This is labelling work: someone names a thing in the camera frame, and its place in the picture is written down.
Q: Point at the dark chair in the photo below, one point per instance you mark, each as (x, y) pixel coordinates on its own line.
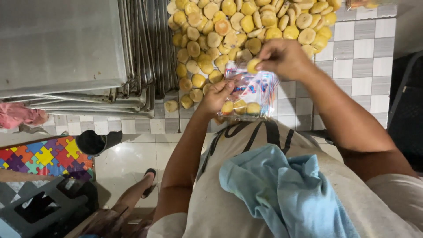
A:
(408, 109)

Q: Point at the person's white printed shirt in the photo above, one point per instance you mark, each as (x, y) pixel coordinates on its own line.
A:
(228, 198)

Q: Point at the colourful puzzle floor mat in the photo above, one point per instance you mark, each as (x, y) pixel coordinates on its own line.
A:
(49, 157)

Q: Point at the single round yellow cookie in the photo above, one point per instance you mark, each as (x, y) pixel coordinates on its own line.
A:
(252, 65)

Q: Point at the stack of metal baking trays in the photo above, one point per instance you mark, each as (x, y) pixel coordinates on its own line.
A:
(66, 43)

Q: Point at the person's bare leg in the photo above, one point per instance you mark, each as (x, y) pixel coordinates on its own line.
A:
(132, 195)

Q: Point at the bagged round yellow cookie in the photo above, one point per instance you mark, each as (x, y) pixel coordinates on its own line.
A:
(253, 108)
(227, 108)
(240, 106)

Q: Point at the person's right hand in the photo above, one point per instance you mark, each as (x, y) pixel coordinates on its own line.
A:
(286, 58)

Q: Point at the heap of yellow cookies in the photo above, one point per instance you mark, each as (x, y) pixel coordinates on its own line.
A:
(231, 29)

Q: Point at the grey plastic stool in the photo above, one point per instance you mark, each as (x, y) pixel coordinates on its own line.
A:
(39, 208)

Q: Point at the black sandal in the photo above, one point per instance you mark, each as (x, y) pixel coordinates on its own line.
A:
(150, 185)

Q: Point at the black round pipe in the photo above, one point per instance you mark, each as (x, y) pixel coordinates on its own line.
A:
(92, 142)

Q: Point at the person's left hand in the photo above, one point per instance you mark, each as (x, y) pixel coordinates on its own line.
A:
(214, 97)

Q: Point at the clear printed plastic bag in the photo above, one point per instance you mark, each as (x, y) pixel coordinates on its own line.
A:
(261, 96)

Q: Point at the light blue towel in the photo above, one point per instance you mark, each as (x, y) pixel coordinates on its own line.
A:
(284, 195)

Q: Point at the pink cloth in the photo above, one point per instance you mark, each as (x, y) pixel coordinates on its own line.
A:
(19, 114)

